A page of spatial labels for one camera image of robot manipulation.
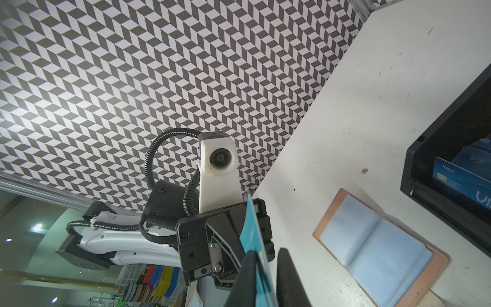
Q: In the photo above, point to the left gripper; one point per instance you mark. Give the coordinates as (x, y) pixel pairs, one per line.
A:
(209, 243)

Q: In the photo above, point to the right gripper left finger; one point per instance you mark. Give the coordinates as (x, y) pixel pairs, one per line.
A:
(243, 292)

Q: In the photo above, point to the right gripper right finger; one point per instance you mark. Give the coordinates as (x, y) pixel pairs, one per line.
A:
(289, 288)

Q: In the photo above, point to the teal credit card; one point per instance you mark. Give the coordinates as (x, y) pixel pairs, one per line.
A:
(251, 240)

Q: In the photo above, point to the blue credit card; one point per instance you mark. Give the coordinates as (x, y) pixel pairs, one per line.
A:
(475, 158)

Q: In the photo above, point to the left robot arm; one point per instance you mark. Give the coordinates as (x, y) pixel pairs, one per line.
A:
(103, 238)

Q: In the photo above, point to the blue card in black bin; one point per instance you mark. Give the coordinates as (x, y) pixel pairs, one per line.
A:
(462, 181)

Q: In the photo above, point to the black plastic bin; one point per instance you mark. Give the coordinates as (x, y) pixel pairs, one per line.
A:
(465, 121)

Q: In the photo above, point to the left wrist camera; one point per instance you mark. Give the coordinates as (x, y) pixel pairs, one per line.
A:
(220, 172)

